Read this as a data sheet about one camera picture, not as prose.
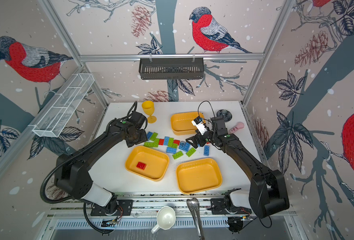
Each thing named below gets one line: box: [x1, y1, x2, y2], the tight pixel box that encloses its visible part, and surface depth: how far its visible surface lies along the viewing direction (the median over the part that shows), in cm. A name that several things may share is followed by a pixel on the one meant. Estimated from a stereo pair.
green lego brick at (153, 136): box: [150, 132, 158, 142], surface depth 103 cm
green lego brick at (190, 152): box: [186, 147, 196, 158], surface depth 95 cm
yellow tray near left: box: [125, 145, 170, 182], surface depth 90 cm
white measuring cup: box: [151, 206, 176, 234], surface depth 71 cm
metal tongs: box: [186, 197, 205, 240], surface depth 70 cm
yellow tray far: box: [170, 111, 206, 136], surface depth 111 cm
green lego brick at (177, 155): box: [172, 151, 184, 160], surface depth 94 cm
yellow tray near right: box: [176, 158, 223, 195], surface depth 85 cm
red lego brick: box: [136, 161, 147, 170], surface depth 89 cm
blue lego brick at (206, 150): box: [203, 145, 210, 156], surface depth 94 cm
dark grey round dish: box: [216, 109, 233, 122], surface depth 112 cm
